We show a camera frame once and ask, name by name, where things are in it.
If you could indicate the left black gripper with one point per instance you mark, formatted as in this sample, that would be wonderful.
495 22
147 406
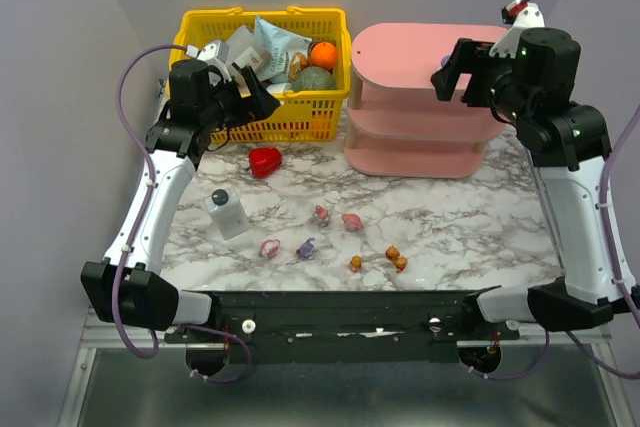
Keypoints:
240 104

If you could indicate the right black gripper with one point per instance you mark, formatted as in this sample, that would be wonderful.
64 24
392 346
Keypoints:
473 73

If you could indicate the purple bunny toy blue bow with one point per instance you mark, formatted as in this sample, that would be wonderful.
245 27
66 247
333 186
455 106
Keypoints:
306 250

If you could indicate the orange bear toy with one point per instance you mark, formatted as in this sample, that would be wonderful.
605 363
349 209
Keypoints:
400 263
355 264
392 253

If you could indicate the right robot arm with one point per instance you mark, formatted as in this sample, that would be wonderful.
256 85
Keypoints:
570 155

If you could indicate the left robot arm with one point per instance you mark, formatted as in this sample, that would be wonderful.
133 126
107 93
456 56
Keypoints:
126 285

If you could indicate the pink three-tier shelf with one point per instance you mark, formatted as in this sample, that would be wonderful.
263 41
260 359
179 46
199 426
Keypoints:
395 124

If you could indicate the grey paper pouch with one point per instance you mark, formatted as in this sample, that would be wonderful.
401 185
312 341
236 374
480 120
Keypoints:
245 49

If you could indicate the yellow plastic shopping basket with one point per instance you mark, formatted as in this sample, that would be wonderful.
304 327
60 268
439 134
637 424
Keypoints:
306 116

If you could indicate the light blue cassava chips bag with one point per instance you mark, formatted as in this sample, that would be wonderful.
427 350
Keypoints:
288 52

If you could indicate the green toy melon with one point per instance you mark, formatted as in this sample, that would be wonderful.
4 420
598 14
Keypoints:
314 78

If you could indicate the orange toy fruit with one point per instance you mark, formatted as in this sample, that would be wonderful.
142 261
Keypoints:
324 55

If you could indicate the white bottle black cap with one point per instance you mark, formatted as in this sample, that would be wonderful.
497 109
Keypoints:
227 213

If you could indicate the pink bunny toy standing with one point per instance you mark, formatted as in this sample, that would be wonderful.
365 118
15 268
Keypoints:
321 216

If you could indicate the pink white toy figure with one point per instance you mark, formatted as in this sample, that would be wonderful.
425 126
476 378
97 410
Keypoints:
269 248

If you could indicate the pink toy figure lying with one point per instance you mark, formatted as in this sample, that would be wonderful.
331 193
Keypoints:
352 222

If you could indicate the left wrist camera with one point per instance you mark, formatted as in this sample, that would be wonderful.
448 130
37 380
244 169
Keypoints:
215 54

